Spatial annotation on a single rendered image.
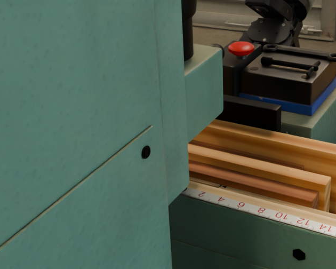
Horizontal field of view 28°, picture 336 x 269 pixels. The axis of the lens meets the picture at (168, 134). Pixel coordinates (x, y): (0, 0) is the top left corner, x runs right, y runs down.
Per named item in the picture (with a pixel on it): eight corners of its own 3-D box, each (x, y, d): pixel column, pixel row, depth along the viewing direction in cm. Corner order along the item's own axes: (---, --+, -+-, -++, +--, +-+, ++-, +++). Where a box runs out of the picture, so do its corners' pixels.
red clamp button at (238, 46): (258, 49, 78) (258, 41, 78) (247, 58, 76) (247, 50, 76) (234, 46, 80) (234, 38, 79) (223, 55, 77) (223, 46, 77)
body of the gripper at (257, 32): (291, 78, 114) (314, 25, 119) (283, 46, 108) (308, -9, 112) (250, 71, 118) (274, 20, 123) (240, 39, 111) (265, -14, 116)
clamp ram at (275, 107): (299, 153, 78) (302, 82, 74) (274, 184, 73) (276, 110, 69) (229, 138, 83) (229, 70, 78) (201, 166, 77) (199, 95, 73)
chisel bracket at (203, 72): (225, 125, 69) (224, 46, 65) (153, 192, 58) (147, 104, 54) (163, 111, 72) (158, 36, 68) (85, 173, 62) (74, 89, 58)
